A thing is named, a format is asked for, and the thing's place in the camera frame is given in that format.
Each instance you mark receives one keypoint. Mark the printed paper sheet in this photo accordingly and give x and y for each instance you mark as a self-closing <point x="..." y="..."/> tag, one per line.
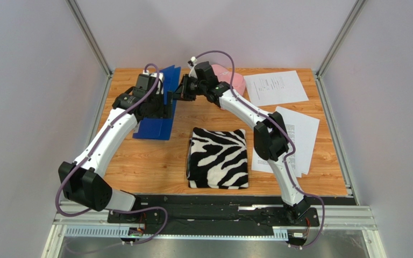
<point x="275" y="88"/>
<point x="258" y="164"/>

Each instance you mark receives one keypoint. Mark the left corner aluminium post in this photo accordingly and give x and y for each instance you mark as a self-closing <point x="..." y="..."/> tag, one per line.
<point x="87" y="32"/>

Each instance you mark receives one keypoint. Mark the right corner aluminium post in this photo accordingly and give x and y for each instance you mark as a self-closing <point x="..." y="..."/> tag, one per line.
<point x="341" y="36"/>

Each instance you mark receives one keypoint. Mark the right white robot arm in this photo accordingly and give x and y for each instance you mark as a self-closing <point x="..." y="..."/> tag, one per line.
<point x="271" y="140"/>

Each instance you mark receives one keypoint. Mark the blue file folder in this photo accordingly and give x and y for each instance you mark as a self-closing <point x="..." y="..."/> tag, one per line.
<point x="160" y="128"/>

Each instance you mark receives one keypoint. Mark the front printed paper sheet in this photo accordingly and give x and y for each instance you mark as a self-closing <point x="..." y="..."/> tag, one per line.
<point x="258" y="164"/>

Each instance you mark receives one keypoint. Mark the aluminium frame rail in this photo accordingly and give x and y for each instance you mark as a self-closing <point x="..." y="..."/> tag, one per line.
<point x="348" y="231"/>

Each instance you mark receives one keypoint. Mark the pink baseball cap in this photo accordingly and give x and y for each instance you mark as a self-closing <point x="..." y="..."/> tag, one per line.
<point x="224" y="75"/>

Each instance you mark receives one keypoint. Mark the corner aluminium post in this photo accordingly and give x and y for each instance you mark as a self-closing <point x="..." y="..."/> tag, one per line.
<point x="341" y="36"/>
<point x="87" y="32"/>

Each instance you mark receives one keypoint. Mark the zebra print cushion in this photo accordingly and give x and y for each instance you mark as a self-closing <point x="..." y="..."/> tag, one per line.
<point x="217" y="160"/>

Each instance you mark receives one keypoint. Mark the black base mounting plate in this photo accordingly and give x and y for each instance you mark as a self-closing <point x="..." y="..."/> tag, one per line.
<point x="231" y="215"/>

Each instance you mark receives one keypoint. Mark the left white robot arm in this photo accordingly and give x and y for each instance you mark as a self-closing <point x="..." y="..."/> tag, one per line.
<point x="82" y="181"/>

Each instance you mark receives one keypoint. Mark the top printed paper sheet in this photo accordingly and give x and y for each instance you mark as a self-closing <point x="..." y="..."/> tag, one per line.
<point x="275" y="88"/>

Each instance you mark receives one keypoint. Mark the rear white paper sheet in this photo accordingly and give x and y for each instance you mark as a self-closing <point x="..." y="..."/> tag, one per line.
<point x="306" y="129"/>

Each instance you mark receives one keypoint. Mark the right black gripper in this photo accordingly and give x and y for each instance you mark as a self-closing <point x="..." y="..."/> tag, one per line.
<point x="184" y="87"/>

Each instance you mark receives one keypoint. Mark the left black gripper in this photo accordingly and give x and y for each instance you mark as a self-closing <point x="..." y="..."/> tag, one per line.
<point x="159" y="113"/>

